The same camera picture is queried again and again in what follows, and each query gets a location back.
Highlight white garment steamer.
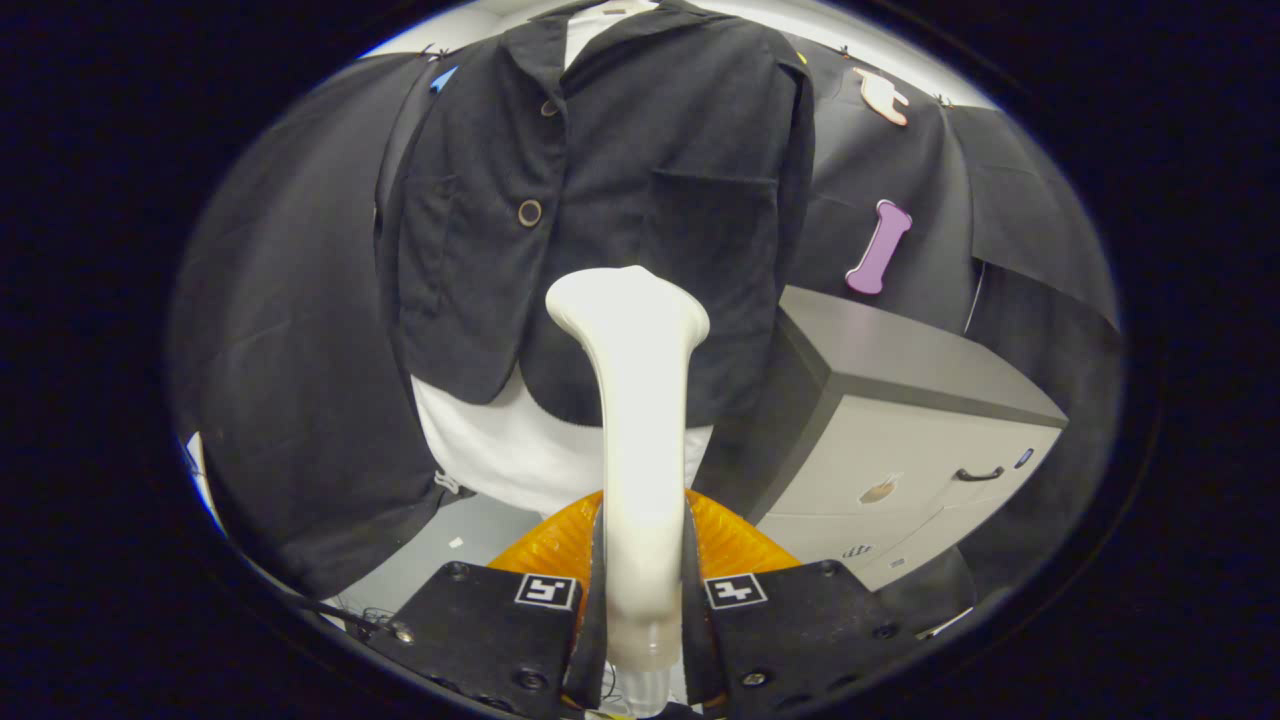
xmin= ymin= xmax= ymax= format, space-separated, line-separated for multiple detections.
xmin=545 ymin=265 xmax=711 ymax=719

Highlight black floor cables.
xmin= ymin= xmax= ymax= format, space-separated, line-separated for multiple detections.
xmin=298 ymin=595 xmax=401 ymax=641

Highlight black backdrop cloth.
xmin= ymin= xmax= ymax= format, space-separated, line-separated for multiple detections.
xmin=170 ymin=35 xmax=1121 ymax=601

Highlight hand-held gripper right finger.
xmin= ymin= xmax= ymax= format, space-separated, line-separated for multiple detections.
xmin=683 ymin=488 xmax=926 ymax=713

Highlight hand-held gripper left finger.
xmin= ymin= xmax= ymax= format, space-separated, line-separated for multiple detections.
xmin=365 ymin=490 xmax=608 ymax=716

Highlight grey cabinet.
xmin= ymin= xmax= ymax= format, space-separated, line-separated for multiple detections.
xmin=720 ymin=285 xmax=1069 ymax=591

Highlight black blazer jacket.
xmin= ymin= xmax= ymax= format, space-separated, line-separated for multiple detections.
xmin=375 ymin=0 xmax=816 ymax=429

